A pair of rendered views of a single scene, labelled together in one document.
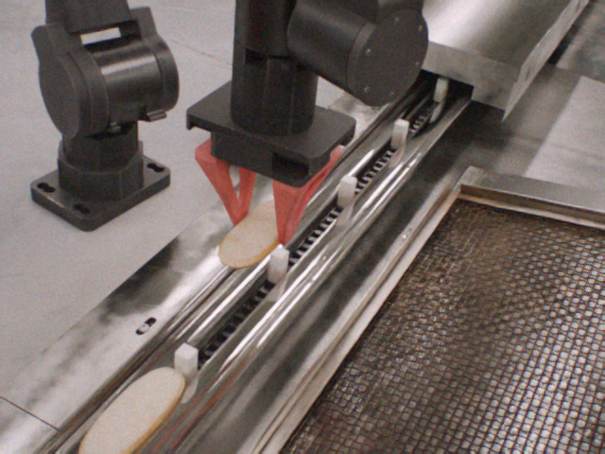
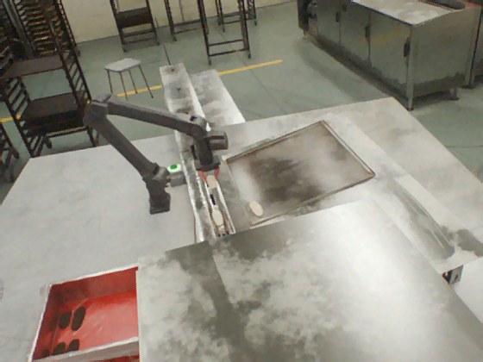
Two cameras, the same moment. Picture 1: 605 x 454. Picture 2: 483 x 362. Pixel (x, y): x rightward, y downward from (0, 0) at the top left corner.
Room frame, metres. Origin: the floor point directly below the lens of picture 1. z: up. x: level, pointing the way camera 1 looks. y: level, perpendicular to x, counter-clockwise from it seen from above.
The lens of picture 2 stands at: (-0.85, 0.71, 1.88)
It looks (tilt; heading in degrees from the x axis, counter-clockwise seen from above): 35 degrees down; 328
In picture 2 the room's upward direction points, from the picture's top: 9 degrees counter-clockwise
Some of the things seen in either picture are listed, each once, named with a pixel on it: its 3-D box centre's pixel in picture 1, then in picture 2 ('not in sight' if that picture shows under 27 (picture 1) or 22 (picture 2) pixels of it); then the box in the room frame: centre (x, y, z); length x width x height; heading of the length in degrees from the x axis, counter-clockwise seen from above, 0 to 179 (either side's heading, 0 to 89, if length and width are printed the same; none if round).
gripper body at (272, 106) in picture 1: (273, 90); (205, 157); (0.48, 0.03, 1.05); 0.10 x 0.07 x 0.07; 66
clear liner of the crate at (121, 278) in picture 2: not in sight; (118, 313); (0.16, 0.60, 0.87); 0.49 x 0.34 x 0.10; 63
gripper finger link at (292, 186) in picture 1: (274, 183); (210, 171); (0.47, 0.02, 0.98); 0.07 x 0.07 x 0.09; 66
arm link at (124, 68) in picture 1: (114, 94); (159, 181); (0.64, 0.18, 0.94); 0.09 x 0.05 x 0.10; 44
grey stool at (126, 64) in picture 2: not in sight; (128, 83); (4.02, -0.99, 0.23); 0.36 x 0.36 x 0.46; 10
